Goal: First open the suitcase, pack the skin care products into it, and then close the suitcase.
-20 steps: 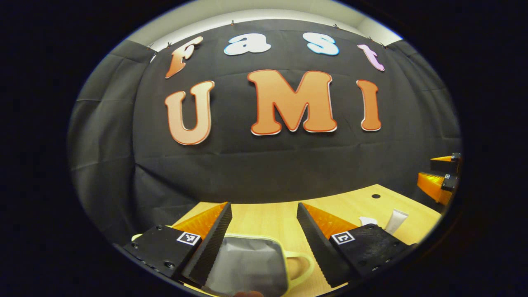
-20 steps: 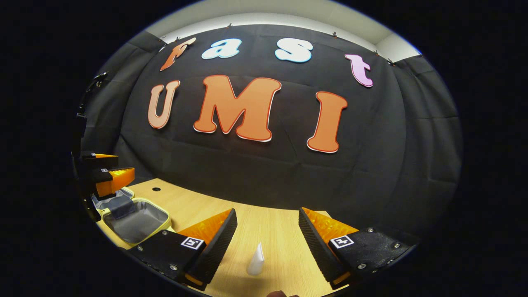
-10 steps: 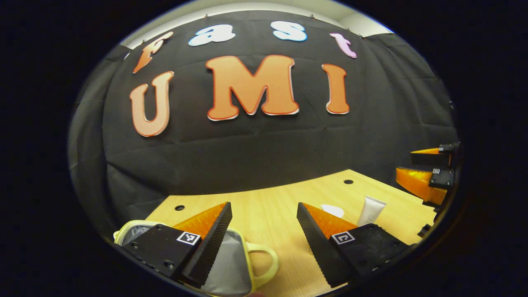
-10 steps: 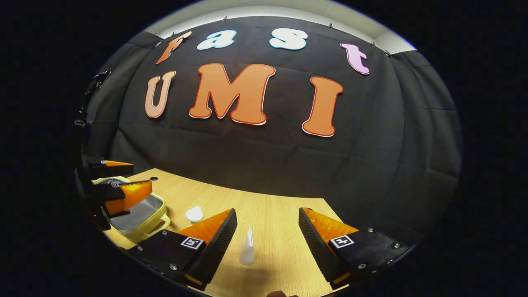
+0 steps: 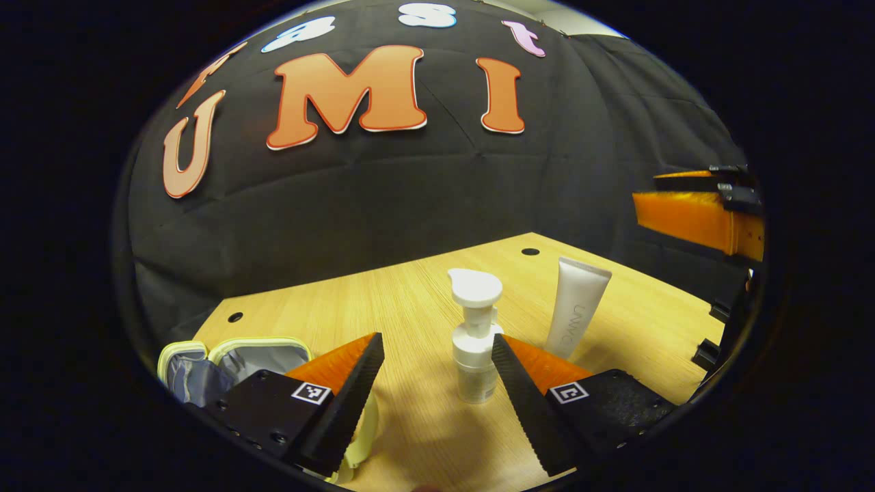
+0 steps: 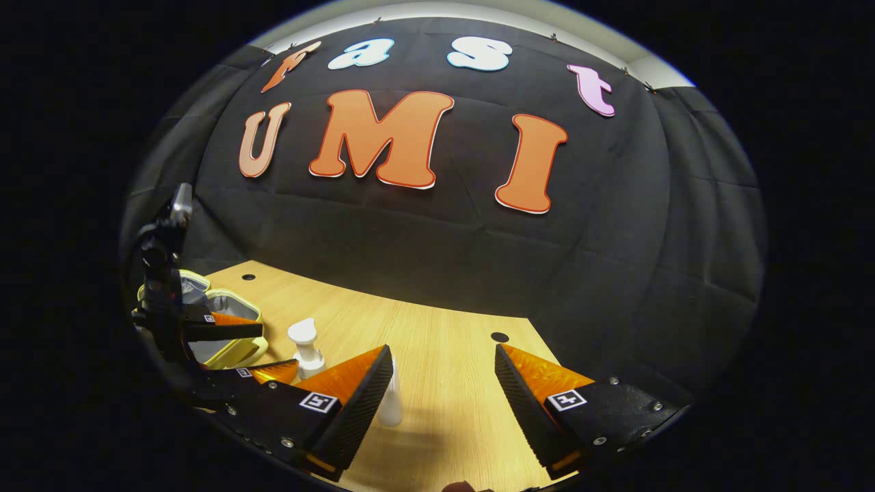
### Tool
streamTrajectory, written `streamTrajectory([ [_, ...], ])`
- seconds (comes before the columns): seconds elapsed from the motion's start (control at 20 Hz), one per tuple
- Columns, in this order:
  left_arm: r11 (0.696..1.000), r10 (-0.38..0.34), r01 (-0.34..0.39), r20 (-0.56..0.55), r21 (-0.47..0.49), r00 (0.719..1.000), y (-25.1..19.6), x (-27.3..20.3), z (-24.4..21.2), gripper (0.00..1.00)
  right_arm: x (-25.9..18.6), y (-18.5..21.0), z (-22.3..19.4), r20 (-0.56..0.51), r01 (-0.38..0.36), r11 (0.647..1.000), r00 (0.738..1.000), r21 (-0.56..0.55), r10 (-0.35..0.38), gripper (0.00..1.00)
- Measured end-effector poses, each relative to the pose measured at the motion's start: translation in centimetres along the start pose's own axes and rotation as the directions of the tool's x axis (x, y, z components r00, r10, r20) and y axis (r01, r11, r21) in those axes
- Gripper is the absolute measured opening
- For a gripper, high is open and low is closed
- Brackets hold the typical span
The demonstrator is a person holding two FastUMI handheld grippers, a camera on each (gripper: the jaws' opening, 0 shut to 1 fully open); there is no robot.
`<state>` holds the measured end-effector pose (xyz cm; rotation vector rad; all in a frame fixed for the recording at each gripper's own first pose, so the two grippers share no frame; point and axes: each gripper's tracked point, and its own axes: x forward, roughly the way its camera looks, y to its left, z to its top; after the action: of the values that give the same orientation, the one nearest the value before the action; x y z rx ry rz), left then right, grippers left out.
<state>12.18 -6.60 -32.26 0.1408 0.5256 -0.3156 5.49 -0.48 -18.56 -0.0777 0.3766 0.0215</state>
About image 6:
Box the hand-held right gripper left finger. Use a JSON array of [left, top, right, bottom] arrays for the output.
[[219, 344, 395, 482]]

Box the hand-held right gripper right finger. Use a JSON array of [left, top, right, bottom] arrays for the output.
[[494, 344, 684, 479]]

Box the white squeeze tube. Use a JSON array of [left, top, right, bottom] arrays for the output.
[[378, 355, 404, 428]]

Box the white pump bottle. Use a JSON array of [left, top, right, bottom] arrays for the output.
[[287, 318, 327, 380]]

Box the black backdrop cloth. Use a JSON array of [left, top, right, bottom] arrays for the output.
[[123, 17, 766, 411]]

